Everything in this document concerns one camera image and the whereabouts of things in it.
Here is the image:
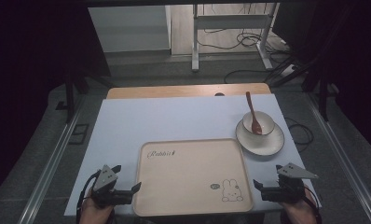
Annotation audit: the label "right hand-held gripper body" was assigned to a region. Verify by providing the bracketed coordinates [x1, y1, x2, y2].
[260, 162, 320, 205]

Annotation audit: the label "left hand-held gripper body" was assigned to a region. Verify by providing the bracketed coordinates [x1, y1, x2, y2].
[90, 164, 133, 209]

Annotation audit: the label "person's right hand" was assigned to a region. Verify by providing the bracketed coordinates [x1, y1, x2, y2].
[280, 186, 319, 224]

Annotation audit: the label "person's left hand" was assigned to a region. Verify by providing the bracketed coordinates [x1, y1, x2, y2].
[78, 189, 116, 224]

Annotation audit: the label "white plate with dark rim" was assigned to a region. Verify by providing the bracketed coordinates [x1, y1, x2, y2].
[235, 119, 285, 157]

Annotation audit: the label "white bowl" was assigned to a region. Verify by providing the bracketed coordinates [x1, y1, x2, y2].
[241, 110, 276, 136]

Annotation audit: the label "beige tray with rabbit print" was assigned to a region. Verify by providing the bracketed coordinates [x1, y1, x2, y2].
[132, 138, 254, 217]

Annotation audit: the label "red-brown wooden spoon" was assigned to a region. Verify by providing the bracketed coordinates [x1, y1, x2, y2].
[245, 91, 263, 135]

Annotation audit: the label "white table cover sheet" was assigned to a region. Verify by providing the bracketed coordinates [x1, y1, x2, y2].
[63, 93, 322, 217]

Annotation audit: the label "black metal stand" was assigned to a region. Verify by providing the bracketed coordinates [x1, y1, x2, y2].
[267, 55, 332, 122]
[62, 70, 114, 124]

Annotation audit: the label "wooden table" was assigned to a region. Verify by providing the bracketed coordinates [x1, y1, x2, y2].
[106, 82, 272, 100]

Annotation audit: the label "white power strip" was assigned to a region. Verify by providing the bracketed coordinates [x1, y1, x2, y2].
[280, 63, 298, 77]

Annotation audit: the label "dark curtain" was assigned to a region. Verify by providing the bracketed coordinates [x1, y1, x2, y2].
[0, 0, 111, 200]
[271, 0, 371, 150]

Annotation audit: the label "white panel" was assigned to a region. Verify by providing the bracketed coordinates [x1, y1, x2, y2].
[88, 5, 172, 53]

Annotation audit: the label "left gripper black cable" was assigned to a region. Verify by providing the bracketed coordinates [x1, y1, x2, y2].
[76, 170, 102, 224]

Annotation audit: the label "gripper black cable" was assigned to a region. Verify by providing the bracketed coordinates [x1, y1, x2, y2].
[302, 184, 323, 224]
[76, 170, 102, 224]

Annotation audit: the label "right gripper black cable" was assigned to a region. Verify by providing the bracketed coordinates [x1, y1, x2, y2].
[302, 184, 323, 224]

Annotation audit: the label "looped black cable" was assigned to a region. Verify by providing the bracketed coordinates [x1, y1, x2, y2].
[284, 117, 315, 153]

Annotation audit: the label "aluminium floor rail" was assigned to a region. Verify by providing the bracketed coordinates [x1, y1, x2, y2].
[307, 92, 371, 224]
[17, 96, 86, 224]

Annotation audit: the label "black floor cable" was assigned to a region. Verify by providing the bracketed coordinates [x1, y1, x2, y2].
[223, 68, 270, 84]

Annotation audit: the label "tangled black floor cables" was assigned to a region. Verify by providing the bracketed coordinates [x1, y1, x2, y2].
[196, 28, 289, 53]

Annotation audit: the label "white metal desk frame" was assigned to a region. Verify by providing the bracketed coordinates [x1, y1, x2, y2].
[191, 3, 281, 73]

